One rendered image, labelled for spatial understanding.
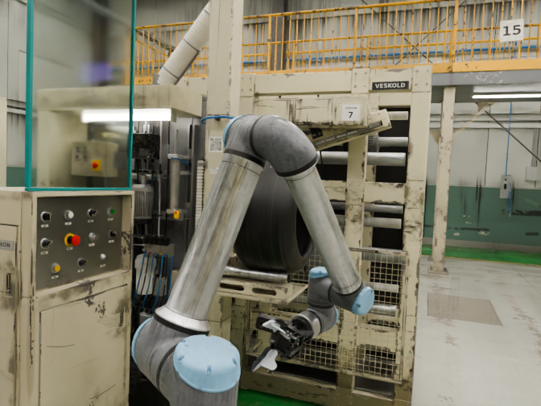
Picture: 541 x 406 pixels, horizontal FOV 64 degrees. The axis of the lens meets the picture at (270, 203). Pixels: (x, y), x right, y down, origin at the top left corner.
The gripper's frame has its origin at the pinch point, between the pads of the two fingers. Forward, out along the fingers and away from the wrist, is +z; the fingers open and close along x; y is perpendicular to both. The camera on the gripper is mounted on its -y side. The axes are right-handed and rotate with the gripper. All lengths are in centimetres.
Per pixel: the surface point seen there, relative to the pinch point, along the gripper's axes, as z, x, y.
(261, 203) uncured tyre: -53, -21, -49
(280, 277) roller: -64, 12, -37
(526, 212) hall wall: -1007, 84, -45
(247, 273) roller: -59, 16, -52
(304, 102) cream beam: -101, -64, -72
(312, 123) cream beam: -102, -55, -65
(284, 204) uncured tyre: -58, -23, -40
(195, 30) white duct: -85, -89, -146
